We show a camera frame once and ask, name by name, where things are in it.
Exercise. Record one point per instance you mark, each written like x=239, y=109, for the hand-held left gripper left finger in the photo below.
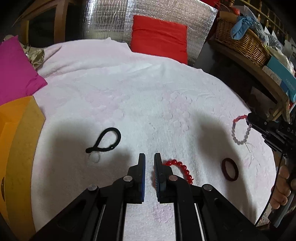
x=143, y=180

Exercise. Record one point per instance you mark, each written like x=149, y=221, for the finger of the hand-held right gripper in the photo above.
x=255, y=121

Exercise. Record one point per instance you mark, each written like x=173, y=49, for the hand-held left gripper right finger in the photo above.
x=157, y=183

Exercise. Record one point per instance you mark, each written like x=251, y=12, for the person's right hand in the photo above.
x=281, y=187

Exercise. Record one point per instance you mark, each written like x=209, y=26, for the wooden shelf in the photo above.
x=254, y=74

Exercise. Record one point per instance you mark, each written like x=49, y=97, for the clear elastic band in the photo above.
x=99, y=158

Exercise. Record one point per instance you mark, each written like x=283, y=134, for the teal box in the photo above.
x=282, y=76

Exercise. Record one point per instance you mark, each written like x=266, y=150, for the wicker basket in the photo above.
x=245, y=44

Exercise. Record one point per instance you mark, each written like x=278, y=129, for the clear plastic bag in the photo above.
x=272, y=39

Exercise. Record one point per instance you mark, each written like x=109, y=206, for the blue cloth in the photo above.
x=241, y=27

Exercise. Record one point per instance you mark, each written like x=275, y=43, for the wooden spindle railing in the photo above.
x=261, y=14

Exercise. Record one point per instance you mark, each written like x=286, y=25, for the red pillow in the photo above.
x=159, y=37

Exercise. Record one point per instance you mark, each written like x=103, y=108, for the yellow foam block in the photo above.
x=18, y=139

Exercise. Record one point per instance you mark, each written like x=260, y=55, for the floral patterned cloth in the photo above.
x=34, y=56

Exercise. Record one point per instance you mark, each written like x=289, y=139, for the silver foil insulation sheet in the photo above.
x=111, y=18

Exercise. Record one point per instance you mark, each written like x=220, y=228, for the magenta pillow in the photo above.
x=16, y=74

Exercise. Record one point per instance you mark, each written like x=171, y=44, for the wooden chair frame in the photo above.
x=46, y=9

